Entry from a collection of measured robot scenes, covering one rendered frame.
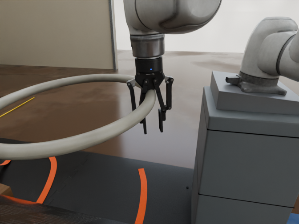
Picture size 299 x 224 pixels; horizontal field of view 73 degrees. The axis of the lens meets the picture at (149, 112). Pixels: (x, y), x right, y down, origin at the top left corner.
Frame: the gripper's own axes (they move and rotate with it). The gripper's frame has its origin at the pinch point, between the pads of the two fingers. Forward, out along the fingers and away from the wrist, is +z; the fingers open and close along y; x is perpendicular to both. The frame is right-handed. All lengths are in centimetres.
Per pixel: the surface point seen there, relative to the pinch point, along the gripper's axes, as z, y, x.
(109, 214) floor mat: 81, 27, -35
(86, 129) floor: 83, 58, -152
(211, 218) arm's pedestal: 60, -26, -7
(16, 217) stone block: 7.5, 33.7, 21.7
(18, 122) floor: 78, 143, -180
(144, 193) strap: 83, 3, -48
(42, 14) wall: -46, 189, -513
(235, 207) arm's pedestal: 51, -36, -4
